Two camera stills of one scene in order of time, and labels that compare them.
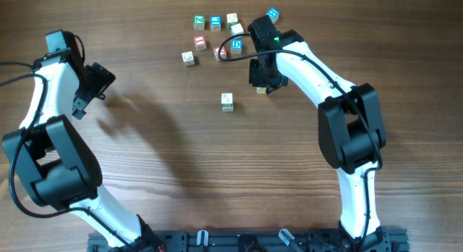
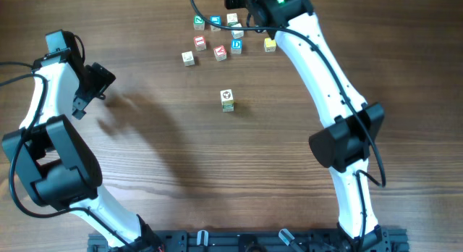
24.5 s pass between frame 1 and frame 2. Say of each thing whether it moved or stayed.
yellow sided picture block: moved
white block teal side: stayed
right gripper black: moved
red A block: stayed
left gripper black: stayed
